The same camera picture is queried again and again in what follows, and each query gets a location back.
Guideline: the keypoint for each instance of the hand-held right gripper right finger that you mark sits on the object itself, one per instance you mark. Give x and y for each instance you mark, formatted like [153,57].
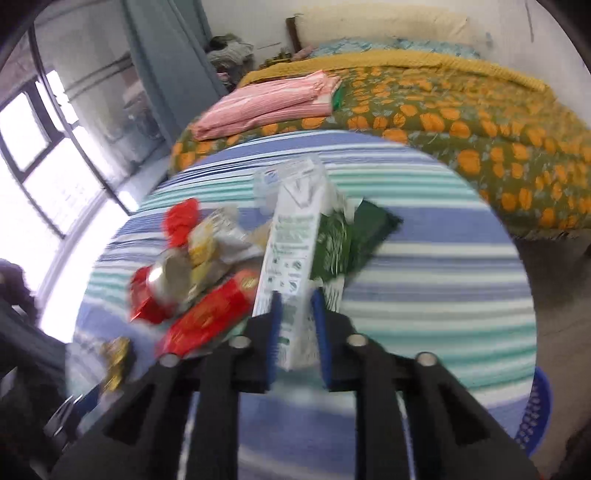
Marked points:
[318,327]

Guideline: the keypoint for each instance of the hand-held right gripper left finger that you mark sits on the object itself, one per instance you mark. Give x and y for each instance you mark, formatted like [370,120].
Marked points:
[276,323]

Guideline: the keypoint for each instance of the white green milk carton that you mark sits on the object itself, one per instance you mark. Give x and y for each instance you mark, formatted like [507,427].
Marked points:
[291,240]

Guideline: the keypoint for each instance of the red snack packet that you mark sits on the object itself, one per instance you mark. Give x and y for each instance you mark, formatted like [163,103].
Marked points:
[207,314]

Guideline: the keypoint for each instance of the yellow white crumpled wrapper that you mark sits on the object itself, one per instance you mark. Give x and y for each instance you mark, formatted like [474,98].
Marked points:
[217,242]

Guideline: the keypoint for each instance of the green snack packet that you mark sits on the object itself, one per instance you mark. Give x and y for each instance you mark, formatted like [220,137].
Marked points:
[371,230]

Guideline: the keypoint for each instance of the red drink can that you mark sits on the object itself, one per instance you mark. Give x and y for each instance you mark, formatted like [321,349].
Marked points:
[167,279]

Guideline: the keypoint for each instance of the blue green striped cloth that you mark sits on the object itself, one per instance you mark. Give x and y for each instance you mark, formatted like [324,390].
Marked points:
[438,286]

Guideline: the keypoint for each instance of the clear plastic box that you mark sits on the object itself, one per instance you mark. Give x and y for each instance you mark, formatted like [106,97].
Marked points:
[264,184]

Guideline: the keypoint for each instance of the red crumpled wrapper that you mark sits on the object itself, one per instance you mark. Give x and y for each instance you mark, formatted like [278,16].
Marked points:
[181,221]

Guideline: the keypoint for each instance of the gold foil wrapper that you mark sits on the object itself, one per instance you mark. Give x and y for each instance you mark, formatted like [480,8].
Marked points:
[116,362]

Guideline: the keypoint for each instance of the pink striped folded blanket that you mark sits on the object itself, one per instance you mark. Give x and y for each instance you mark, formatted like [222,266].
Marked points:
[263,106]

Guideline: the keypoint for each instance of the blue plastic stool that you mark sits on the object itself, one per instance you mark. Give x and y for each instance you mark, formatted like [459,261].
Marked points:
[538,406]

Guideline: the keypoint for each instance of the green orange patterned bedspread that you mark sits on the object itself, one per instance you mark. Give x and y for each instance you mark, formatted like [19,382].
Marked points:
[461,134]

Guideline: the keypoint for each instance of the dark cloth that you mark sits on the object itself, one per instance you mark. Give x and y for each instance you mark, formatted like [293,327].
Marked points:
[23,360]

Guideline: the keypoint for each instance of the pile of clothes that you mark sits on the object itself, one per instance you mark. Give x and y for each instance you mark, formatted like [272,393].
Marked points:
[228,53]

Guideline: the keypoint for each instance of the yellow knitted blanket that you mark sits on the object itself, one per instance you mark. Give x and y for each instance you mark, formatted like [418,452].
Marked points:
[415,62]

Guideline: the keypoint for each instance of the grey blue curtain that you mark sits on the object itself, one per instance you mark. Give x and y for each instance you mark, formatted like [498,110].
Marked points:
[171,60]

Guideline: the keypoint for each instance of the cream headboard cushion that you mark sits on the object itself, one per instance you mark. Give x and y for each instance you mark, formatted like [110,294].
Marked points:
[383,25]

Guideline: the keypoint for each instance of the wooden bed post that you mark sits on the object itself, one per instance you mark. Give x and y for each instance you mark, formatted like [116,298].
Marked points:
[293,34]

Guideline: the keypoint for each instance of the black window frame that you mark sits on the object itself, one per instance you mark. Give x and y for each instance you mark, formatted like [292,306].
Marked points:
[44,134]

